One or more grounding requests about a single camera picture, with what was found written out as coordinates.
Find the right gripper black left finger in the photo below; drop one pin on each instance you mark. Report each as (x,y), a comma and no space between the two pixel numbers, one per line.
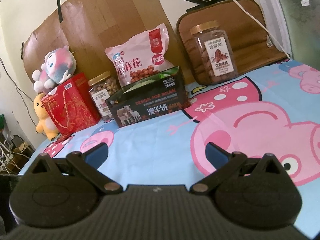
(86,166)

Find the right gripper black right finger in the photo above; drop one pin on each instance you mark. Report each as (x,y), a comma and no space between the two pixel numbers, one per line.
(225,164)

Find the yellow duck plush toy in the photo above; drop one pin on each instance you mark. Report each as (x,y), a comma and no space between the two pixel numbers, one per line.
(45,124)

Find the red gift bag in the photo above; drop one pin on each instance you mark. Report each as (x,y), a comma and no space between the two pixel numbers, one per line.
(71,107)

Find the pig cartoon bed sheet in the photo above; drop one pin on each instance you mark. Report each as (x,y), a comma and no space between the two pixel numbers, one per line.
(274,109)

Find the nut jar left gold lid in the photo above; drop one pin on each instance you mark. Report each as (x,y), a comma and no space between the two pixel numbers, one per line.
(101,88)

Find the black sheep printed box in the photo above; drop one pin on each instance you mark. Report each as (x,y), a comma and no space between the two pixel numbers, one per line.
(147,99)

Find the pecan jar right gold lid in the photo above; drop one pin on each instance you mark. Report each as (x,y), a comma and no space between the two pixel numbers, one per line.
(216,52)

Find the pink grey plush toy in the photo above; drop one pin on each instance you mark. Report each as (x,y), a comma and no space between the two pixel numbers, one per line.
(59,65)

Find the pink snack bag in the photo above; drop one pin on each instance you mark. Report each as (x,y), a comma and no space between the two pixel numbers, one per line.
(143,55)

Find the brown seat cushion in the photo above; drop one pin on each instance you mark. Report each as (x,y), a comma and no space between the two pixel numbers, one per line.
(248,40)

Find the cardboard sheet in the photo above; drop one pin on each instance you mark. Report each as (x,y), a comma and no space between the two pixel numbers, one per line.
(88,27)

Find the window frame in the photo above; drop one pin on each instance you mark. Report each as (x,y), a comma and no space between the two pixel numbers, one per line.
(294,25)

